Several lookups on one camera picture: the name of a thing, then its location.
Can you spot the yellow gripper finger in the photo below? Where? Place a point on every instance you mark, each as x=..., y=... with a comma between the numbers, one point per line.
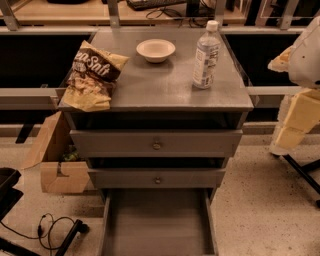
x=281, y=62

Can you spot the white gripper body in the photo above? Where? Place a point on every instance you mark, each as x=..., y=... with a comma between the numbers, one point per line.
x=306, y=63

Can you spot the clear plastic water bottle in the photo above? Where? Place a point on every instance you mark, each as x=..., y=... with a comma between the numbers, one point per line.
x=206, y=56

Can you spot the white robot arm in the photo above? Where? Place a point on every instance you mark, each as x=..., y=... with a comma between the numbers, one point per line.
x=304, y=60

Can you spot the grey drawer cabinet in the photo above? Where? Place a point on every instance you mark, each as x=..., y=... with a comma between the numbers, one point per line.
x=161, y=96

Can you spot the grey top drawer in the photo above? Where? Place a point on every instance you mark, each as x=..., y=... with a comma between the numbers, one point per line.
x=156, y=143

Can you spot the grey middle drawer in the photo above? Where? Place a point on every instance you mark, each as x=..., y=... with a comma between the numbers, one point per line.
x=156, y=177

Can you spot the grey open bottom drawer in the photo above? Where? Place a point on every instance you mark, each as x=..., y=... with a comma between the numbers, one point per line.
x=157, y=222

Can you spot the black stand leg right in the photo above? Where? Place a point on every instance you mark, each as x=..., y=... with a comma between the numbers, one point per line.
x=303, y=170

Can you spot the black stand leg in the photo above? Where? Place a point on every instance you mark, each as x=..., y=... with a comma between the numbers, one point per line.
x=303, y=170
x=78, y=227

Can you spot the white ceramic bowl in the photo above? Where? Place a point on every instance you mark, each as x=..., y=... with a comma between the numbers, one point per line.
x=155, y=50

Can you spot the black keyboard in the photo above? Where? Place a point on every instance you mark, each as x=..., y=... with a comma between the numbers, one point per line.
x=140, y=5

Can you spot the sea salt chip bag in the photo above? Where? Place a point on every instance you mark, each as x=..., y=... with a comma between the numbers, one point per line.
x=92, y=80

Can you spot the brown cardboard box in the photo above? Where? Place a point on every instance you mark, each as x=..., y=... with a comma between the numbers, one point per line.
x=56, y=174

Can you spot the black stand leg left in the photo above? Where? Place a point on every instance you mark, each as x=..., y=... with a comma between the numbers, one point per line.
x=78, y=227

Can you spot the wooden desk behind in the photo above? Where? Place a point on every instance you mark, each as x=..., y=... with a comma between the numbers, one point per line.
x=92, y=12

